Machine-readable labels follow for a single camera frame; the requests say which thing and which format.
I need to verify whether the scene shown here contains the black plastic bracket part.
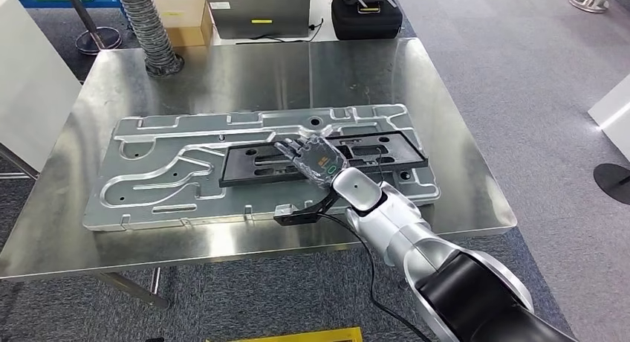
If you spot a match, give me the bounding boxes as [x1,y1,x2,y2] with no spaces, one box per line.
[218,131,429,189]

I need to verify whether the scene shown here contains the grey ribbed flexible hose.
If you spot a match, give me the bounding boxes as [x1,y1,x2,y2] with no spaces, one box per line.
[115,0,186,78]

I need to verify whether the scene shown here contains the white panel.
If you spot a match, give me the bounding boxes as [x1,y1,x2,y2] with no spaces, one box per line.
[0,0,82,173]
[588,74,630,164]

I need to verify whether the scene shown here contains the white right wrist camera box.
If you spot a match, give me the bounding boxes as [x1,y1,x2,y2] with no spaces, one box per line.
[273,205,321,228]

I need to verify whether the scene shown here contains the black carrying case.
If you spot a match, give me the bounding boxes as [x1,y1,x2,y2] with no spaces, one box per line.
[331,0,403,41]

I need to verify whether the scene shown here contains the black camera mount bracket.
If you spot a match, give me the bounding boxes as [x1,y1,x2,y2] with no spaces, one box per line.
[305,187,342,222]

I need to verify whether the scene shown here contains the brown cardboard box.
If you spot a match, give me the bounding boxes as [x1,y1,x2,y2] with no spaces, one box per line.
[152,0,213,48]

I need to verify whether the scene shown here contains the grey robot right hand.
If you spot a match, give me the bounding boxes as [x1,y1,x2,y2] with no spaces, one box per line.
[273,124,351,190]

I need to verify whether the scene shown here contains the steel frame side table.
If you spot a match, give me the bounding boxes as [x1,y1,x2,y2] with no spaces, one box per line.
[0,142,40,181]

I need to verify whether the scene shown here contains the stainless steel workbench table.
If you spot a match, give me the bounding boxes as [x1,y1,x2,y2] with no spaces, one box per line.
[0,36,518,309]

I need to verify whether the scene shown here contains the blue metal cart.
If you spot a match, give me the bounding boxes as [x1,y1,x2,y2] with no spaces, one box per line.
[17,0,122,10]

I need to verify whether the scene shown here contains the yellow floor tape square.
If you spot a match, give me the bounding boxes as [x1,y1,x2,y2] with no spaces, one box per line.
[207,327,364,342]

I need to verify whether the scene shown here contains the grey metal fixture plate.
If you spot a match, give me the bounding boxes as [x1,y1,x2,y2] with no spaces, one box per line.
[82,103,441,233]

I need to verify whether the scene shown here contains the black camera cable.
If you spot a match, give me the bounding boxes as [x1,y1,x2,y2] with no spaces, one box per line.
[314,211,434,342]

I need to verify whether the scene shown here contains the thin black power cable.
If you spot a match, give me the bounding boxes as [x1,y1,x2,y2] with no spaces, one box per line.
[235,16,326,45]

